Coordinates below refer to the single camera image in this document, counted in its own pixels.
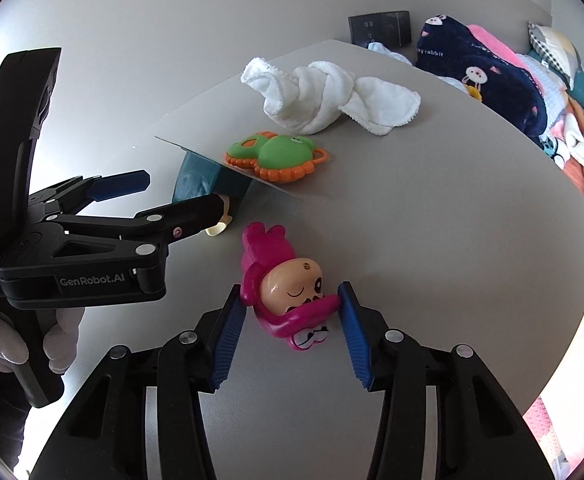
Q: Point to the pink bed sheet mattress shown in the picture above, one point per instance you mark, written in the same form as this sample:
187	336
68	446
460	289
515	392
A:
556	417

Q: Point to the yellow fuzzy cloth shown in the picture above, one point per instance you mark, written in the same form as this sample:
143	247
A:
474	93

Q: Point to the navy rabbit print blanket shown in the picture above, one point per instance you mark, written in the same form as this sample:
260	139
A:
447	48

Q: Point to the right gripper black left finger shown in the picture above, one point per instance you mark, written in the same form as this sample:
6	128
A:
101	435

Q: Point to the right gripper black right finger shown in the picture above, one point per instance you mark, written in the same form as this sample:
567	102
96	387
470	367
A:
480	432

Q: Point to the light blue baby cloth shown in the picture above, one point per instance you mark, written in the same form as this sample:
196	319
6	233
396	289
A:
380	48

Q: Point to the black wall switch panel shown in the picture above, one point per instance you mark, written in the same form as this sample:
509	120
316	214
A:
393	29

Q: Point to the pink monkey toy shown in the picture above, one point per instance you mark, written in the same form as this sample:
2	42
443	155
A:
284	290

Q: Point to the white towel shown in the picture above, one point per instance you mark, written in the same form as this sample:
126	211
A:
312	97

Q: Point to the teal cardboard blister package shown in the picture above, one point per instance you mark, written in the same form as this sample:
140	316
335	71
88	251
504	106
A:
200	175

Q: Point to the patterned grey yellow pillow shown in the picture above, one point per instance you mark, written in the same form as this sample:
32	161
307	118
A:
556	51

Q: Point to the green orange seahorse toy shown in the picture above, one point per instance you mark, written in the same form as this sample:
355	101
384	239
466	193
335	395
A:
276	158

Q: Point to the white cartoon print cloth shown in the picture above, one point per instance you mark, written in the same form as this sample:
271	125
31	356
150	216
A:
555	149

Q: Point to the pink fleece blanket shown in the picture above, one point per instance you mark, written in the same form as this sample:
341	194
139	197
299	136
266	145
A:
501	50

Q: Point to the light blue knitted blanket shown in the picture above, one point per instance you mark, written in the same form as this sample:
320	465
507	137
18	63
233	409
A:
553	88

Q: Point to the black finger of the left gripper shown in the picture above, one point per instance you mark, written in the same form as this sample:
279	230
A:
117	185
175	221

